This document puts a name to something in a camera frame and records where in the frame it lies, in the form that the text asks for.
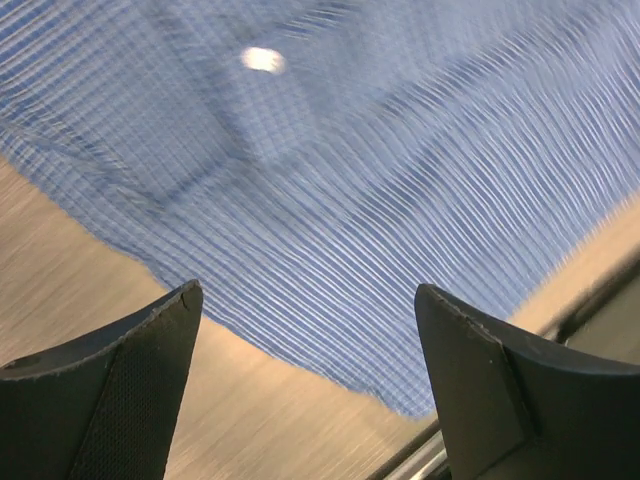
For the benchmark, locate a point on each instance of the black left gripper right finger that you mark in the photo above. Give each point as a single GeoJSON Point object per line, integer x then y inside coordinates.
{"type": "Point", "coordinates": [514, 405]}

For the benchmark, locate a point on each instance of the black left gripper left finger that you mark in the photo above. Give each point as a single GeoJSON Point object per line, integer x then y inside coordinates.
{"type": "Point", "coordinates": [105, 404]}

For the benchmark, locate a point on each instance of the blue plaid long sleeve shirt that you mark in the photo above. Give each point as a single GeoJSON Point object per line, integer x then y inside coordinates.
{"type": "Point", "coordinates": [312, 162]}

